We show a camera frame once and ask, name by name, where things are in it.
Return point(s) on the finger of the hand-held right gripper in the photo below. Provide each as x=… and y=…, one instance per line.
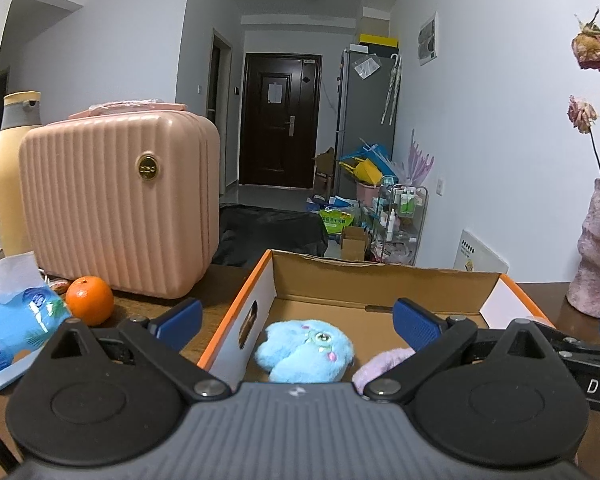
x=590, y=349

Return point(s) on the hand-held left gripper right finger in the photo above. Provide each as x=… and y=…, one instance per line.
x=419, y=325

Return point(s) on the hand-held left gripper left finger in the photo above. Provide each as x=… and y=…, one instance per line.
x=180, y=321

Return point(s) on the lavender plush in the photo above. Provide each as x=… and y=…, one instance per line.
x=380, y=365

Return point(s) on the cardboard box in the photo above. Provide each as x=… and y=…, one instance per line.
x=355, y=285

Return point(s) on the blue plush toy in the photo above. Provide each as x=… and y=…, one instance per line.
x=300, y=350

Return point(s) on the purple textured vase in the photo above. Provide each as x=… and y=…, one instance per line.
x=597, y=250

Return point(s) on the orange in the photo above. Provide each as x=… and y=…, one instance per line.
x=90, y=300

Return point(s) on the white flat box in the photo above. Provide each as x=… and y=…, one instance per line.
x=480, y=255

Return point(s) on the small cardboard carton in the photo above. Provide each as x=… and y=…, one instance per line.
x=355, y=245

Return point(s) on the metal trolley rack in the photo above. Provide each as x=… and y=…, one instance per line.
x=400, y=220

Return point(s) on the black duffel bag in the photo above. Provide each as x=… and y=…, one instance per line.
x=270, y=235

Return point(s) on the green packet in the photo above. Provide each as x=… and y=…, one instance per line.
x=337, y=221

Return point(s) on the pink ribbed suitcase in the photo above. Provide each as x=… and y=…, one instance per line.
x=105, y=210

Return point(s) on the pink bucket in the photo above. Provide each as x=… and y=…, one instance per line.
x=367, y=195

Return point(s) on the blue packets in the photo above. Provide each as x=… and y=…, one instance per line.
x=325, y=204

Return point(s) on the purple wing decoration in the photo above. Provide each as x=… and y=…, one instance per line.
x=420, y=162

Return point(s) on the blue yellow toy pile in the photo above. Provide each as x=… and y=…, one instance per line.
x=365, y=165

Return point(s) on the blue tissue pack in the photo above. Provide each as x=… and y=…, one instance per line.
x=10, y=320

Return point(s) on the open cardboard carton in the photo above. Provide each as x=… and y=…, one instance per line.
x=325, y=165

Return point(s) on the dark entrance door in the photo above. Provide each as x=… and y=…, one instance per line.
x=260, y=135

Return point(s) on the grey interior door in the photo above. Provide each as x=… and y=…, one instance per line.
x=217, y=110

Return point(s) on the grey refrigerator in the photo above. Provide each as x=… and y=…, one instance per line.
x=365, y=115

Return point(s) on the yellow thermos bottle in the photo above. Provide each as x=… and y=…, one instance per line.
x=10, y=185

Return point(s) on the pink fabric bundle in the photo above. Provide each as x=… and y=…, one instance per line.
x=125, y=108

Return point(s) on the clear folded umbrella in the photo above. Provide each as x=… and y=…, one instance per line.
x=391, y=90

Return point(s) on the paper notice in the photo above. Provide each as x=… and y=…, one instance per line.
x=275, y=93

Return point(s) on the clear plastic bag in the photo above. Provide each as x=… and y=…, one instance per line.
x=367, y=68

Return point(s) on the bunch of dried roses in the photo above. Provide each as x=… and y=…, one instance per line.
x=592, y=50

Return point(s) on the yellow black box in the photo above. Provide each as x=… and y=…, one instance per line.
x=377, y=38

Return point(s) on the wall outlet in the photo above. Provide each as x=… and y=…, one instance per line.
x=440, y=186

